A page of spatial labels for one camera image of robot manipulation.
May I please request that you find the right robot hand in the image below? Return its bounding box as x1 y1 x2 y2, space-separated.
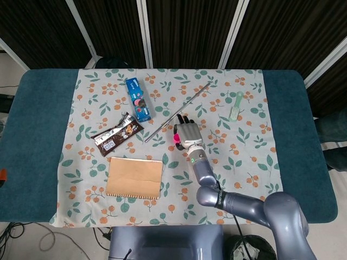
172 113 204 151

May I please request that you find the thin metal rod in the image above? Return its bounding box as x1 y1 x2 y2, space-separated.
144 82 211 144

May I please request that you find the blue cookie box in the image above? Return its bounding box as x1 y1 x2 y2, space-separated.
125 77 153 122

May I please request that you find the brown spiral notebook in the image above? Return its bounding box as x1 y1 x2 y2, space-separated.
105 157 164 200

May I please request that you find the brown snack wrapper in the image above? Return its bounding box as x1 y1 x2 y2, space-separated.
91 112 144 157

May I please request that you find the floral tablecloth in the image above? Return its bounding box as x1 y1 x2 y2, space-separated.
49 68 288 228

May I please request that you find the black bag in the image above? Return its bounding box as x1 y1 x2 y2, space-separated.
94 56 131 70

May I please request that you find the grey-blue robot torso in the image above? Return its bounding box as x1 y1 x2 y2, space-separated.
108 225 225 260

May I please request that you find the black trash bin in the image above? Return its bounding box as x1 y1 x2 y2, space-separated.
226 234 278 260

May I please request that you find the teal table cover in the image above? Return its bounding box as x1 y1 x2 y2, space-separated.
0 69 338 225

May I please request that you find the black box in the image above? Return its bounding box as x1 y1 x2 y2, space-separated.
0 93 14 114

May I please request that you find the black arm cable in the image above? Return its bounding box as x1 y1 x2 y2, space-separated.
233 213 250 260

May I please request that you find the white partition frame post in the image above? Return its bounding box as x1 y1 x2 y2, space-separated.
0 36 30 73
65 0 99 59
303 40 347 88
136 0 154 69
218 0 250 69

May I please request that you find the black plug cable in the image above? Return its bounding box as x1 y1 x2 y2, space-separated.
93 226 112 250

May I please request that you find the black floor cable bundle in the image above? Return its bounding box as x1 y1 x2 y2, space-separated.
0 222 27 260

